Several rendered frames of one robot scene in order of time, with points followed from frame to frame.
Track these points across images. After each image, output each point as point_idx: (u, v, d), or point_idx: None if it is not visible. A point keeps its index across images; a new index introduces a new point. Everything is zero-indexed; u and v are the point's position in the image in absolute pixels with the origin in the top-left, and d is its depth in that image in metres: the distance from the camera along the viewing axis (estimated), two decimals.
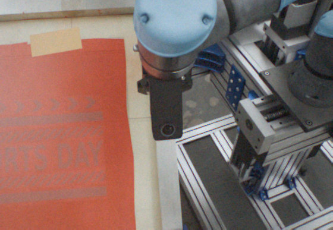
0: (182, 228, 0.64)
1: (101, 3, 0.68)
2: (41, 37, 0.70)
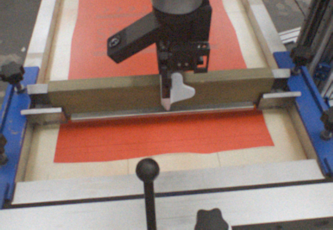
0: None
1: None
2: None
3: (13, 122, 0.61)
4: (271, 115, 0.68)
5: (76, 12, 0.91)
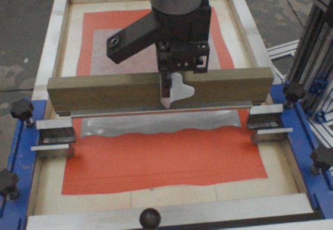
0: None
1: None
2: None
3: (24, 157, 0.65)
4: (265, 146, 0.72)
5: (80, 41, 0.95)
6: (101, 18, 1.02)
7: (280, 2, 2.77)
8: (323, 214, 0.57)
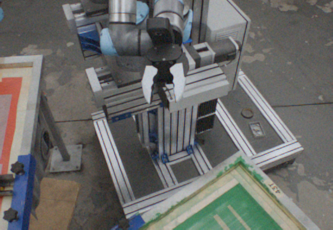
0: (31, 157, 1.25)
1: (12, 60, 1.47)
2: None
3: None
4: (7, 197, 1.19)
5: None
6: None
7: None
8: None
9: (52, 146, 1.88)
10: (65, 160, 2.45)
